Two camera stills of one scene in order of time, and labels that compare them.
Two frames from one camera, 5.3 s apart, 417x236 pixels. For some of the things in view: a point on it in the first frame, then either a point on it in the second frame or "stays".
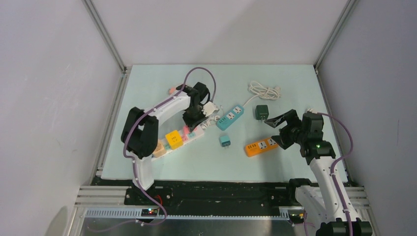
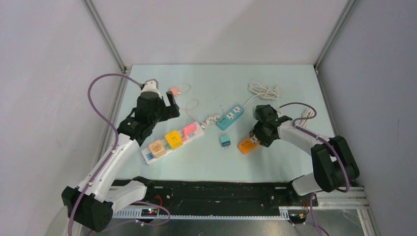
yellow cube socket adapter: x=174 y=139 stays
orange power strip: x=256 y=148 -> x=247 y=146
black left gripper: x=193 y=124 -> x=173 y=109
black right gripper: x=282 y=139 -> x=255 y=130
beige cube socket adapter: x=159 y=150 stays
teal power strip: x=223 y=122 stays
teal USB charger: x=225 y=141 stays
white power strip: x=199 y=131 stays
